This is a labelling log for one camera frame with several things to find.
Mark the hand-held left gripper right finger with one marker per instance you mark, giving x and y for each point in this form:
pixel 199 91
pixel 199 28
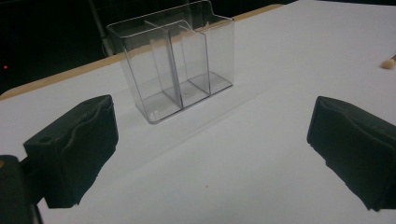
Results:
pixel 355 146

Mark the clear acrylic divided organizer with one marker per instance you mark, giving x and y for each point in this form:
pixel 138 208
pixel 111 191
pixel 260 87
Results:
pixel 174 62

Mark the wooden stick with beige tip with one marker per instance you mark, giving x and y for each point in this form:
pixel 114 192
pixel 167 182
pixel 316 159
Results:
pixel 388 63

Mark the metal stand pole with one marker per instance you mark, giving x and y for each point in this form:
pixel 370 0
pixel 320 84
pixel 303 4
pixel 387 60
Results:
pixel 100 28

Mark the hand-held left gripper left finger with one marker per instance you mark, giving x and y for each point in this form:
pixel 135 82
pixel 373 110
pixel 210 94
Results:
pixel 70 149

